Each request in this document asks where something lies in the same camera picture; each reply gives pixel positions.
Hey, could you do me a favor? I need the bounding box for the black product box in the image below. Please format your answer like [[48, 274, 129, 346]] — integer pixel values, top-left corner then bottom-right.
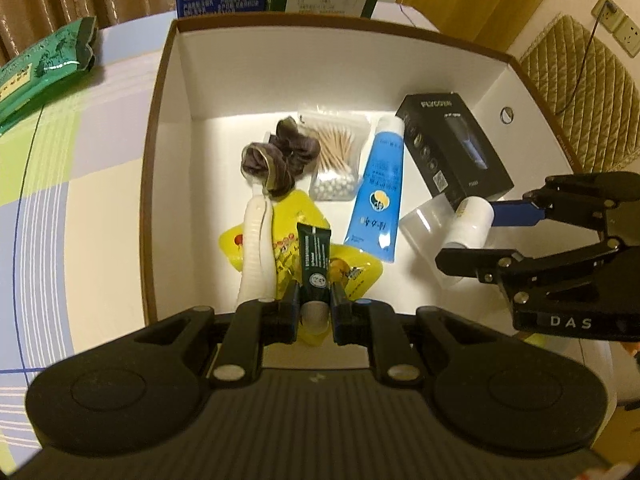
[[395, 91, 516, 211]]

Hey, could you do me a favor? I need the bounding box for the black power cable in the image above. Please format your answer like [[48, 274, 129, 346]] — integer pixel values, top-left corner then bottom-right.
[[554, 5, 614, 117]]

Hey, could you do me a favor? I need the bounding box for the chair with quilted cover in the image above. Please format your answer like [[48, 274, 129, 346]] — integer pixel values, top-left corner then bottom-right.
[[517, 14, 640, 174]]

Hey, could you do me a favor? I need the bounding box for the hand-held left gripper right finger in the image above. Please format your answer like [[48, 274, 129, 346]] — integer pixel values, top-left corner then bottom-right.
[[330, 283, 501, 387]]

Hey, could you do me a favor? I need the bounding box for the dark brown hair scrunchie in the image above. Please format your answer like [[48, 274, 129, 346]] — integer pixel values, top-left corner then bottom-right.
[[241, 117, 321, 199]]

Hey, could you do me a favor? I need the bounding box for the blue toothpaste tube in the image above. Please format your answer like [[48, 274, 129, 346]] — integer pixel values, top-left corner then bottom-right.
[[342, 115, 406, 265]]

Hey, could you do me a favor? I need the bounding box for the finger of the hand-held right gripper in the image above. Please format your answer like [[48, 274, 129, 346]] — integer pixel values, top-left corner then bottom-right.
[[435, 236, 627, 287], [489, 171, 640, 247]]

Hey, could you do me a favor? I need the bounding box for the small dark green tube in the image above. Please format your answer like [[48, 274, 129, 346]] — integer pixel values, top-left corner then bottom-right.
[[295, 221, 335, 336]]

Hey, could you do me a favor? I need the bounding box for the clear plastic cup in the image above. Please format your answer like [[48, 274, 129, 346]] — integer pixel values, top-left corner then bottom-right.
[[398, 194, 482, 287]]

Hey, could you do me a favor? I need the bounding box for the small white bottle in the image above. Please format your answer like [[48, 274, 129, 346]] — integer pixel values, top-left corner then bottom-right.
[[442, 196, 496, 252]]

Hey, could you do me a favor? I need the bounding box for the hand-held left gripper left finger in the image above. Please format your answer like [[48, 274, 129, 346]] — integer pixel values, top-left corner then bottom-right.
[[132, 282, 301, 389]]

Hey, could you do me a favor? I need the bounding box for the clear bag of cotton swabs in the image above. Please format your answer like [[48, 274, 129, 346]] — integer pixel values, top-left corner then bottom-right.
[[298, 105, 374, 202]]

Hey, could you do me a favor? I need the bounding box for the wall socket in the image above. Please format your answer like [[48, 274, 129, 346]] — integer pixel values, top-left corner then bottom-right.
[[612, 12, 640, 59], [591, 0, 626, 31]]

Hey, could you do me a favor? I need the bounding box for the yellow snack packet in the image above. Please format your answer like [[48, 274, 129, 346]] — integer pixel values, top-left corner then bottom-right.
[[217, 187, 385, 347]]

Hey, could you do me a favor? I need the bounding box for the brown cardboard storage box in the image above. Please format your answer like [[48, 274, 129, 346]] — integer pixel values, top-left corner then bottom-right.
[[140, 12, 608, 366]]

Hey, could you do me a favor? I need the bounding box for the white electric toothbrush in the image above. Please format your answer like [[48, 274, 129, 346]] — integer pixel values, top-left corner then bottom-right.
[[235, 195, 279, 317]]

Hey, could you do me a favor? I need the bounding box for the green wet wipes pack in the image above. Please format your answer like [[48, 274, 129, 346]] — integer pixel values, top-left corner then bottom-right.
[[0, 16, 99, 134]]

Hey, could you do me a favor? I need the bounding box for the desktop with checked tablecloth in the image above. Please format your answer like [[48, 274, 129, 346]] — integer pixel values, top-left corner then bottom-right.
[[0, 0, 622, 467]]

